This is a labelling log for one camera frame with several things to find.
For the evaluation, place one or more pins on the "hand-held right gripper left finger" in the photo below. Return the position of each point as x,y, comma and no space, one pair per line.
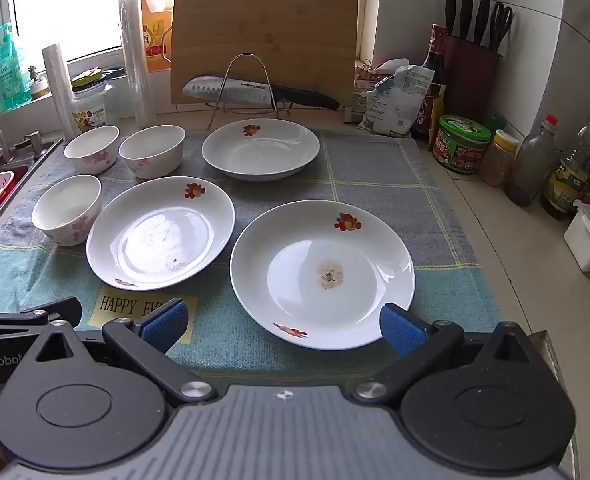
162,321

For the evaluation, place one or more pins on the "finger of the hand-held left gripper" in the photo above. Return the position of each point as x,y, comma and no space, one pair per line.
35,314

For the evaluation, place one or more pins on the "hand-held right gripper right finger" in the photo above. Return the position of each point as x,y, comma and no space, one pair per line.
402,329

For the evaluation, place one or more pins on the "white fruit print plate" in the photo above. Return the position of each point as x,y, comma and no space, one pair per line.
261,152
322,280
160,235

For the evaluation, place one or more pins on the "white pink floral bowl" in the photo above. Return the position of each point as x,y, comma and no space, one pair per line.
91,152
67,212

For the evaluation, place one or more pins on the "white bowls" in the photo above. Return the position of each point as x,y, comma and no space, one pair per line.
152,155

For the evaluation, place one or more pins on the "stainless steel sink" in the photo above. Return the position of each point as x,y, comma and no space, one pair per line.
27,162

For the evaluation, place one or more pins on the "small metal tap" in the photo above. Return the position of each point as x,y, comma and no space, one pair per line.
31,144

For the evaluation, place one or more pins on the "blue grey checked cloth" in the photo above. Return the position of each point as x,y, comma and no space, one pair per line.
375,170

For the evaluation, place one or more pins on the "green lid sauce jar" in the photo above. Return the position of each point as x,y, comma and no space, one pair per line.
457,152

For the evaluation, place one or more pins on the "small yellow lid jar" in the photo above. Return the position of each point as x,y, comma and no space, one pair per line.
497,160

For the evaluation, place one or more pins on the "small potted plant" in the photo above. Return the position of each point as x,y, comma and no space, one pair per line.
39,87

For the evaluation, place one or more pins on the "glass jar green lid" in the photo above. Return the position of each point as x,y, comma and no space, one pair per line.
91,110

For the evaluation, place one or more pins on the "yellow seasoning box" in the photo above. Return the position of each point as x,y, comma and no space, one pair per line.
436,120

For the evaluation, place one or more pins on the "short cling film roll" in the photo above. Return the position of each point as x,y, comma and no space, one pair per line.
59,90

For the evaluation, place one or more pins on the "green soap bottle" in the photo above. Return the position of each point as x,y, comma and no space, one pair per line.
10,75

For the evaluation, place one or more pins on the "yellow label oil bottle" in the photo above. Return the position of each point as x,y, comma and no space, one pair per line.
567,180

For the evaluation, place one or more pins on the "white printed bag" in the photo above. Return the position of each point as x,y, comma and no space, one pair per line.
395,105

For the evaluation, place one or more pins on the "brown paper packet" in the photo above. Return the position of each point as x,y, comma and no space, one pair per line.
360,100

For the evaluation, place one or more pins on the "dark red knife block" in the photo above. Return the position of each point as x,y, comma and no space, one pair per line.
470,80

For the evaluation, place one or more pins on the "tall cling film roll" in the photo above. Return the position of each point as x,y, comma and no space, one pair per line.
137,60

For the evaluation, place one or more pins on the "dark soy sauce bottle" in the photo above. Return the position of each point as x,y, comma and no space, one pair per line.
434,60

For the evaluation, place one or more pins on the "orange cooking oil jug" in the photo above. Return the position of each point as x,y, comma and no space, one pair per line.
155,35

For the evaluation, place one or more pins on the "bamboo cutting board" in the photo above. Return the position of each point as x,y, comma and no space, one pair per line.
265,25

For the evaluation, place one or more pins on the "white frame window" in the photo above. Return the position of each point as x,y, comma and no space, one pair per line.
75,0

